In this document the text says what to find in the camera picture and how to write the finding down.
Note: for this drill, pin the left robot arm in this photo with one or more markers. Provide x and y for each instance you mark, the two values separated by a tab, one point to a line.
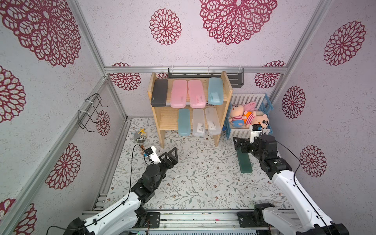
128	212

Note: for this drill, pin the clear pencil case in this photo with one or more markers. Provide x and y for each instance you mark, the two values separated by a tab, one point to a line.
199	122
214	127

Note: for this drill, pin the pink plush doll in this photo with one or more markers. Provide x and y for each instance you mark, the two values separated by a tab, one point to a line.
241	115

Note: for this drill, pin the wooden two-tier shelf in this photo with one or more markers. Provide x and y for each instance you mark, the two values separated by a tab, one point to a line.
166	118

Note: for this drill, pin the black wall shelf rack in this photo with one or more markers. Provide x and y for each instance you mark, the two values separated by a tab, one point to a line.
236	78

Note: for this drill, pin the small toy with yellow star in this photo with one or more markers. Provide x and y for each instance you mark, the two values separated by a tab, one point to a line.
140	136

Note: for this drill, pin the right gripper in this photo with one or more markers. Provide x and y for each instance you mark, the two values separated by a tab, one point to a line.
246	146

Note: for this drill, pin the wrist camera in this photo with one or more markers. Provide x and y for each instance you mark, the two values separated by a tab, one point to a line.
255	131
151	154

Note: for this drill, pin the teal pencil case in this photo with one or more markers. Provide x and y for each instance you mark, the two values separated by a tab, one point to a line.
184	122

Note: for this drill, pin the black wire wall rack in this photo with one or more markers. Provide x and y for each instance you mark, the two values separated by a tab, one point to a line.
85	116

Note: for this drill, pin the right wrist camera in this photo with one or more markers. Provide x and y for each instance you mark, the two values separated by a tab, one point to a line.
255	131

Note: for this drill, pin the dark green pencil case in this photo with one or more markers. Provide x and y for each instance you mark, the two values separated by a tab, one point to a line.
244	162

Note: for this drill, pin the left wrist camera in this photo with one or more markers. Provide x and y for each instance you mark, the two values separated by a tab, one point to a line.
151	154

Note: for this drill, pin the orange striped plush doll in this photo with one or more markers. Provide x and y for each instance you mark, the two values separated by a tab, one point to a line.
255	117

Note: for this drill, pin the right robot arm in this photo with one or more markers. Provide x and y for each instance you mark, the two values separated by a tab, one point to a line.
313	219

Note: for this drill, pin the left pink pencil case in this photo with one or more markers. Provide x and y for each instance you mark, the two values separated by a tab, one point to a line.
178	98

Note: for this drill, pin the blue white toy crib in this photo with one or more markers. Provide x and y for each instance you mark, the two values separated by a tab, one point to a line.
260	102

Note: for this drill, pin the light blue upper pencil case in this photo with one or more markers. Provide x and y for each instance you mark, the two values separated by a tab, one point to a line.
215	91

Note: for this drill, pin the black pencil case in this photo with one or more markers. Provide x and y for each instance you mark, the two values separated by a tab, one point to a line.
159	93

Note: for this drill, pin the right pink pencil case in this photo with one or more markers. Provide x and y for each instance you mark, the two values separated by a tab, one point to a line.
196	94

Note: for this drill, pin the pink pencil case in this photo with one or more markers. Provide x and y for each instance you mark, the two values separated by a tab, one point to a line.
178	98
196	94

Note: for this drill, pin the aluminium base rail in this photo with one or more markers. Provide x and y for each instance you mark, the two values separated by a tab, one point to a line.
200	219

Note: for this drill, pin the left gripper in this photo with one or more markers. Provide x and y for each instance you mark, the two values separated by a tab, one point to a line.
173	160

